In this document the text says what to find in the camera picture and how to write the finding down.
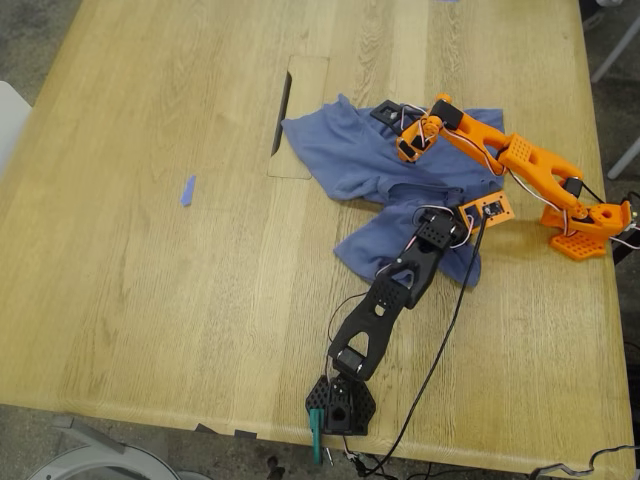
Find grey cable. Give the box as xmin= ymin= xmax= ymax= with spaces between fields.
xmin=529 ymin=443 xmax=640 ymax=479

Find white metal chair leg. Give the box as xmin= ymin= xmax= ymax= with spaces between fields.
xmin=589 ymin=14 xmax=640 ymax=85
xmin=607 ymin=137 xmax=640 ymax=181

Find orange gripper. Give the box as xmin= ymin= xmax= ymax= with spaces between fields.
xmin=395 ymin=115 xmax=445 ymax=164

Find blue printed T-shirt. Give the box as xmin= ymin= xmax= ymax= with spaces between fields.
xmin=280 ymin=92 xmax=506 ymax=289

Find grey round chair base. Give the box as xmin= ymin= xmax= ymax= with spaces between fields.
xmin=27 ymin=414 xmax=211 ymax=480

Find black perforated arm base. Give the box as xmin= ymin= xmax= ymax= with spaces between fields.
xmin=304 ymin=372 xmax=377 ymax=437

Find orange perforated arm base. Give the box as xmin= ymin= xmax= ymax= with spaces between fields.
xmin=539 ymin=199 xmax=634 ymax=262

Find orange arm servo wires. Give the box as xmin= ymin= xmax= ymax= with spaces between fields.
xmin=399 ymin=102 xmax=574 ymax=237

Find black table clamp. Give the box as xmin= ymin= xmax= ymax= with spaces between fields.
xmin=612 ymin=189 xmax=640 ymax=266

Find black camera cable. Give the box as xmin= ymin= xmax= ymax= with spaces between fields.
xmin=349 ymin=209 xmax=489 ymax=479

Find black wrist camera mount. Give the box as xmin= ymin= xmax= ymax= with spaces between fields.
xmin=370 ymin=99 xmax=419 ymax=134

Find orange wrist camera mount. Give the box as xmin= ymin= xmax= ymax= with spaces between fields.
xmin=455 ymin=188 xmax=516 ymax=234

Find green table clamp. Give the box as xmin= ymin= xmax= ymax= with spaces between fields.
xmin=307 ymin=407 xmax=335 ymax=467

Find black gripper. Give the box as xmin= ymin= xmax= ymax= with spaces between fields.
xmin=449 ymin=212 xmax=474 ymax=246

